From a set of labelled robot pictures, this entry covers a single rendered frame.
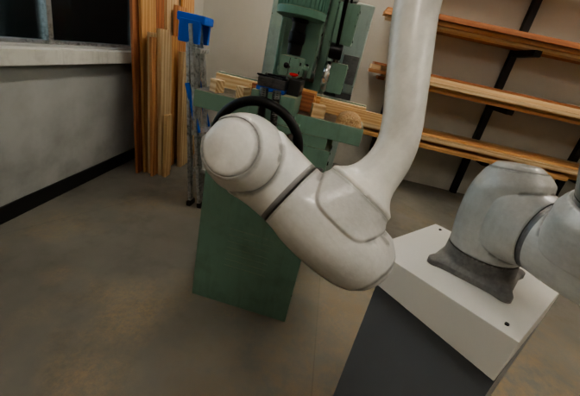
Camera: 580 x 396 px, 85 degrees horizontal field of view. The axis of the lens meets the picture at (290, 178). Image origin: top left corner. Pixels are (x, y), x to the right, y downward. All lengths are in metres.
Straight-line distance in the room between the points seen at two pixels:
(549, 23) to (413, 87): 3.60
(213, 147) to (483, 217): 0.61
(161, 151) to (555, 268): 2.34
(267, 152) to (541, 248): 0.54
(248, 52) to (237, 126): 3.27
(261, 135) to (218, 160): 0.06
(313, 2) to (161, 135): 1.68
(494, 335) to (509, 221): 0.22
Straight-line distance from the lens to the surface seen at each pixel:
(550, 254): 0.72
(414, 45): 0.46
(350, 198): 0.38
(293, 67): 1.19
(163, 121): 2.52
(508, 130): 4.01
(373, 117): 1.23
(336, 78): 1.37
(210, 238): 1.36
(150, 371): 1.34
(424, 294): 0.79
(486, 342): 0.77
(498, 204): 0.78
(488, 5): 3.79
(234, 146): 0.35
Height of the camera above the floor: 1.09
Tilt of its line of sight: 22 degrees down
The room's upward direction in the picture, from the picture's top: 13 degrees clockwise
